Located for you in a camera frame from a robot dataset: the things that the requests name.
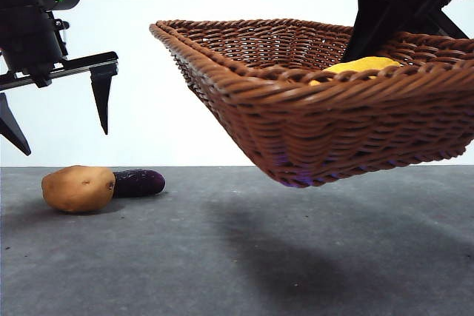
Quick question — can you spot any yellow bumpy vegetable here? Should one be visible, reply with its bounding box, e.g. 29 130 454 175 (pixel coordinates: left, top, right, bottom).
309 56 403 87

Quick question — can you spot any purple eggplant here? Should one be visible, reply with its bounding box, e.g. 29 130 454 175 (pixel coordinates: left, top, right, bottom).
112 169 166 198

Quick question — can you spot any brown potato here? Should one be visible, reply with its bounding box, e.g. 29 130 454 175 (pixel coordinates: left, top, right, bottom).
41 165 117 214

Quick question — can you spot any brown wicker basket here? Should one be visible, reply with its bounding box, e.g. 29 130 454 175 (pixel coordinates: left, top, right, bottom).
149 19 474 189

